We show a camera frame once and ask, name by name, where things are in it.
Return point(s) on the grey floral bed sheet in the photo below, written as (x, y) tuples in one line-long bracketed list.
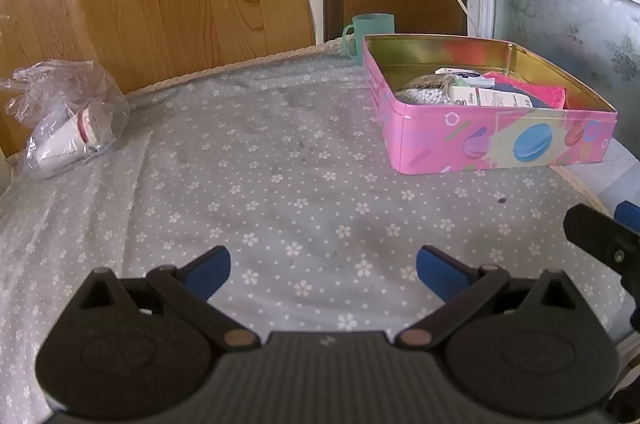
[(250, 204)]

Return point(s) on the clear plastic bag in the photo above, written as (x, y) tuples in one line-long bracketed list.
[(30, 104)]

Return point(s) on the green plastic cup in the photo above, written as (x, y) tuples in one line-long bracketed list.
[(372, 34)]

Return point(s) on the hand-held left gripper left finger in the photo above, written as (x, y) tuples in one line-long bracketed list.
[(210, 271)]

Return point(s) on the pink cloth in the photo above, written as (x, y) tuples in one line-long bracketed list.
[(530, 85)]

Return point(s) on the frosted glass sliding door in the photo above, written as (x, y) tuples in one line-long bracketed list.
[(565, 4)]

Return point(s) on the white roll red stripe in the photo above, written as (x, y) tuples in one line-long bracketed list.
[(75, 134)]

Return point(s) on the white plastic sheet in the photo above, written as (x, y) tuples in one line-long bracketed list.
[(620, 174)]

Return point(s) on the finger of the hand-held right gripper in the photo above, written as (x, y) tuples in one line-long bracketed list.
[(595, 234), (629, 216)]

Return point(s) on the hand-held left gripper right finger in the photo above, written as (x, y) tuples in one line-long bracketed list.
[(440, 274)]

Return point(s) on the pink tin box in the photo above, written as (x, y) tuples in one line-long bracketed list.
[(450, 144)]

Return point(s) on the dark blue item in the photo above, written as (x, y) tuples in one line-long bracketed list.
[(537, 103)]

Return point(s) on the brown twine bundle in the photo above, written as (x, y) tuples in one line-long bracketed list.
[(430, 82)]

